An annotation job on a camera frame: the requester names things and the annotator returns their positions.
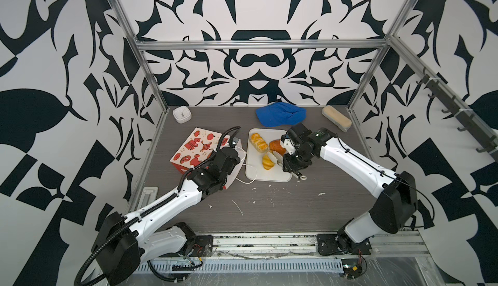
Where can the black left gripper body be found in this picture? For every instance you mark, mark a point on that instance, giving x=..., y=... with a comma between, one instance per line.
x=222, y=181

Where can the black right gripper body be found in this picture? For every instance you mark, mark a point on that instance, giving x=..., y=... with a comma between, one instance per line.
x=297, y=160

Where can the metal white-tipped tongs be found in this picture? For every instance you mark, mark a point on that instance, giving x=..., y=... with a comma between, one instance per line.
x=278, y=158

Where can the orange fake baguette bread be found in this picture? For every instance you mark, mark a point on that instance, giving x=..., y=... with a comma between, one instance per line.
x=276, y=146

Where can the white red paper bag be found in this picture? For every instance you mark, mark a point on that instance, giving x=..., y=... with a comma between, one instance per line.
x=198, y=146

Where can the small yellow fake bread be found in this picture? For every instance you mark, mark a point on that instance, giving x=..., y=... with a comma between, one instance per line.
x=267, y=161

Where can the yellow fake croissant bread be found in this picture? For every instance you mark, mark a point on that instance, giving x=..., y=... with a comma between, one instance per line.
x=259, y=143

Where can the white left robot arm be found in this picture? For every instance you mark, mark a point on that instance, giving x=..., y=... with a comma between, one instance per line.
x=124, y=242

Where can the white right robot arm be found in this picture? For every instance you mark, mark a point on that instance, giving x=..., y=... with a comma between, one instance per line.
x=395, y=194

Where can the blue cloth cap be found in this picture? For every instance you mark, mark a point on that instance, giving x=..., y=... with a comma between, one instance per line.
x=278, y=114

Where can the beige sponge block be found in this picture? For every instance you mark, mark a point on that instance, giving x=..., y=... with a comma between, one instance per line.
x=337, y=118

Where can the white plastic tray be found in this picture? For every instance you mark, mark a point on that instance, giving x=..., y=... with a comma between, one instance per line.
x=254, y=169

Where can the white square analog clock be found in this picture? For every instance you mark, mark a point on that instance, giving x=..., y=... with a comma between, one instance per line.
x=182, y=114

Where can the green circuit board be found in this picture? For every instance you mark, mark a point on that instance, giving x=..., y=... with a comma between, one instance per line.
x=352, y=269

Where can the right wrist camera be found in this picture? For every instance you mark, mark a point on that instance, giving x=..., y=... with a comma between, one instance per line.
x=287, y=144

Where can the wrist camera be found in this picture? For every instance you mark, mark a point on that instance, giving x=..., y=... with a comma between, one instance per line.
x=234, y=142
x=287, y=144

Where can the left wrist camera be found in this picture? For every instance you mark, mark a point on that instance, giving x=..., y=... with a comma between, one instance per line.
x=234, y=142

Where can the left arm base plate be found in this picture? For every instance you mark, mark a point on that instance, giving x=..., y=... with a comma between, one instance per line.
x=200, y=245

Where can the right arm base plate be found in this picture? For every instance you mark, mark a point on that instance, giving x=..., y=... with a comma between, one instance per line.
x=330, y=244

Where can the white slotted cable duct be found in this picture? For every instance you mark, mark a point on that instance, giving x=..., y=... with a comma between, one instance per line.
x=333, y=266

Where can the black wall hook rail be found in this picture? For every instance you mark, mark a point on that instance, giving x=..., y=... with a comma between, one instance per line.
x=456, y=108

